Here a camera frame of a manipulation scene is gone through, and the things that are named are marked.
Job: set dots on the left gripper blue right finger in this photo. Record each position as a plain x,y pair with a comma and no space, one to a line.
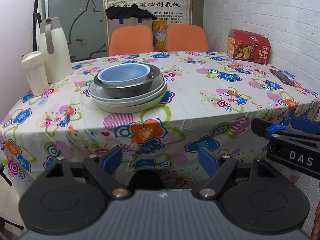
208,162

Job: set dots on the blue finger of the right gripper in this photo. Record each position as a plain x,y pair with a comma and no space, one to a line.
265,129
305,125

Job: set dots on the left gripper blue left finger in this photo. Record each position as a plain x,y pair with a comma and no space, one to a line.
111,160

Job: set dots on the green plastic plate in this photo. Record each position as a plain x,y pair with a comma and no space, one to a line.
137,106

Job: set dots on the white floral plate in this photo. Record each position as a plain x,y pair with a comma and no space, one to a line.
115,104

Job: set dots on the white gold-rimmed deep plate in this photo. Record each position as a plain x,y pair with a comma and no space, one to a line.
101,94

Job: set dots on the stainless steel bowl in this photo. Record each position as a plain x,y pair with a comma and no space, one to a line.
131,90

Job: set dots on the white ceramic bowl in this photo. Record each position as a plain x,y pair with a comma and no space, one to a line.
125,83

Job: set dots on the blue translucent plastic bowl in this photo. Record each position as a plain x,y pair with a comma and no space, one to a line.
123,72

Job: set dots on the right hand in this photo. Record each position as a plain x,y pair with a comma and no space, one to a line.
316,227

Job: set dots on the dark smartphone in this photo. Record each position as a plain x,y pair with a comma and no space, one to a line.
282,77

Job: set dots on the floral tablecloth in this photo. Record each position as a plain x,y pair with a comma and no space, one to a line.
210,102

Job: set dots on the red cracker box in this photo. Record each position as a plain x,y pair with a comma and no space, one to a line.
248,46

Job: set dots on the right orange chair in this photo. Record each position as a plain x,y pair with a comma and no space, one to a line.
186,37

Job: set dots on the orange chair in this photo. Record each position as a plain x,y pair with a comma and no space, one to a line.
186,37
129,40

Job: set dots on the left orange chair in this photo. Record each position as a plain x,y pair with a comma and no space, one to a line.
129,40

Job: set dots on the cream shaker bottle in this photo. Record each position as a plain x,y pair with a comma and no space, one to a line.
33,66

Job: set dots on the cream thermos jug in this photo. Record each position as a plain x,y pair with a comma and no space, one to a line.
54,47

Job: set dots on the yellow snack bag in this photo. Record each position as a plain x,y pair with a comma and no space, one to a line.
159,33

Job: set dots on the chinese text poster board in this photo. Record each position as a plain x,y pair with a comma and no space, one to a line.
174,11

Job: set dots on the black cloth on box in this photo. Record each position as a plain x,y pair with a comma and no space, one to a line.
113,12

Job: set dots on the frosted glass cat door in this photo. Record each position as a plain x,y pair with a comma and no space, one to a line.
83,24

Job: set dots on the cardboard box with blue handles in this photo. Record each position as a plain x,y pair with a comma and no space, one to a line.
125,22

